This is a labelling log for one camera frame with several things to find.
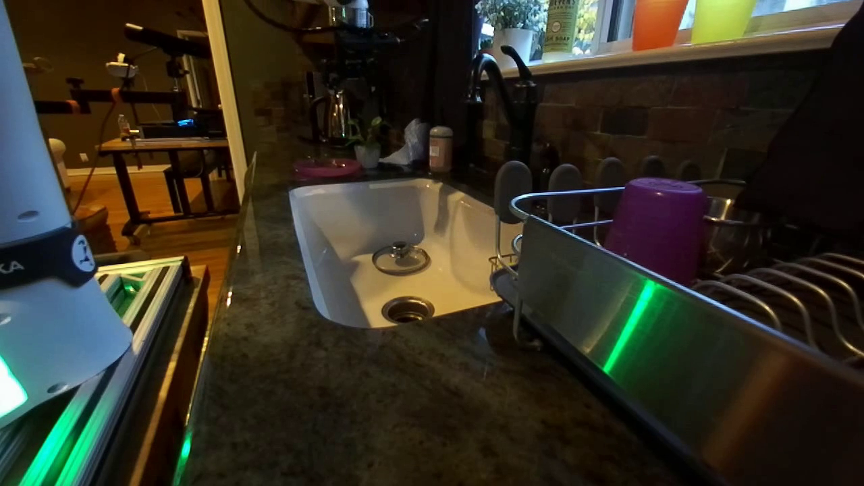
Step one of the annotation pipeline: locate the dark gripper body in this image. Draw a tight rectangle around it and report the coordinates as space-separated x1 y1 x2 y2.
322 0 380 41

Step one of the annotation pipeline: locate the stainless steel dish rack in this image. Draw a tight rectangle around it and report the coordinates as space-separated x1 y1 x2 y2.
489 156 864 486

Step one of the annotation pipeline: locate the glass coffee pot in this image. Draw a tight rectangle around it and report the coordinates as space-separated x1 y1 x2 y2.
309 86 357 149

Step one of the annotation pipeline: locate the small potted green plant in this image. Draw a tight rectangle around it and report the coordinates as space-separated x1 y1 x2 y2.
351 117 392 176

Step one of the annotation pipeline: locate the crumpled white tissue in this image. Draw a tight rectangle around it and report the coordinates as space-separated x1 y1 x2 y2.
380 117 432 170

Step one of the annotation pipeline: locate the potted plant in white pot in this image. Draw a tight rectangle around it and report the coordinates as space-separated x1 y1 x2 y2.
475 0 547 66

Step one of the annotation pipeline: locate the black kitchen faucet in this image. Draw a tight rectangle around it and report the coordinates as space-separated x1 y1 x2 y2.
458 43 542 176

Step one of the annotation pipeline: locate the white rectangular sink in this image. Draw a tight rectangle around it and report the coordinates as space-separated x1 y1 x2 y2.
285 176 525 333

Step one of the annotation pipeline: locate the green bottle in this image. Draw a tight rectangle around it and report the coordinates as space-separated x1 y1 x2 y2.
542 0 581 55

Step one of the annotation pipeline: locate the black table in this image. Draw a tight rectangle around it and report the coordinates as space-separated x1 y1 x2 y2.
95 134 231 241

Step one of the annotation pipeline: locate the metal sink strainer plug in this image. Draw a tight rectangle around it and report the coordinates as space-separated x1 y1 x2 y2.
369 238 432 279

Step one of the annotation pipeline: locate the round sink drain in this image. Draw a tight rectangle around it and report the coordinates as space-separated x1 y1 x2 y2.
380 295 436 328

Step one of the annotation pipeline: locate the orange plastic cup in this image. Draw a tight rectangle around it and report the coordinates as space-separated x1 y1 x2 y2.
628 0 691 55

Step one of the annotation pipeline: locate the white window sill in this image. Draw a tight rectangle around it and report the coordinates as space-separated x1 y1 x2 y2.
525 21 864 82

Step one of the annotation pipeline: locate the lime green plastic cup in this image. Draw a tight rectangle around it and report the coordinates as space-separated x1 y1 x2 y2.
689 0 758 45

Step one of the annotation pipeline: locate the purple plastic cup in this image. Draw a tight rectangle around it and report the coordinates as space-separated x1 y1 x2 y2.
600 176 709 286

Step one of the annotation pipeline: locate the clear glass in rack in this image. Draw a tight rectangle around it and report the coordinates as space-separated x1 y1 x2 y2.
705 191 768 275

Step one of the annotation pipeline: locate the black stand with green lights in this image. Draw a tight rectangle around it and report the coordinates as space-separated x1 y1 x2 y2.
0 253 209 486

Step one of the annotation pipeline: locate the large black board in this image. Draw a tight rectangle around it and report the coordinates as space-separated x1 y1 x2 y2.
743 6 864 238

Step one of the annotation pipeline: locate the white door frame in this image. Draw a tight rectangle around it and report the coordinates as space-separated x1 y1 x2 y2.
197 0 250 206

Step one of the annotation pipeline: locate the black camera stand rig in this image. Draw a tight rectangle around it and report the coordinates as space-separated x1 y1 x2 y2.
23 20 227 144

